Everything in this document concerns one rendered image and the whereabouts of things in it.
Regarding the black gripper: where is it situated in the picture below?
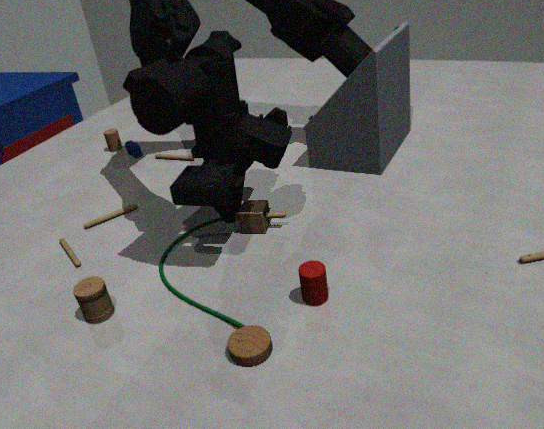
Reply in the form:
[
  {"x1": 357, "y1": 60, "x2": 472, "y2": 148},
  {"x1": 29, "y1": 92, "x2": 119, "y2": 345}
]
[{"x1": 169, "y1": 97, "x2": 254, "y2": 223}]

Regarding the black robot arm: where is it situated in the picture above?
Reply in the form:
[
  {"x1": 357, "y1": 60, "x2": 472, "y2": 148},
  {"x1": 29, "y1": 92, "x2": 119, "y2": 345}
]
[{"x1": 123, "y1": 0, "x2": 373, "y2": 169}]

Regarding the small blue block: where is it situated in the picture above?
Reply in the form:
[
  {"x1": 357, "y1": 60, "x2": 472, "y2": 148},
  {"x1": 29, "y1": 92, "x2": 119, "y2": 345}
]
[{"x1": 124, "y1": 141, "x2": 142, "y2": 158}]

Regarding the dark green string with wooden stick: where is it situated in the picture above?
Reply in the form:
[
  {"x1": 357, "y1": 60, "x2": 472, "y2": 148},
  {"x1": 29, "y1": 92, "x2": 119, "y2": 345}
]
[{"x1": 159, "y1": 212, "x2": 286, "y2": 328}]

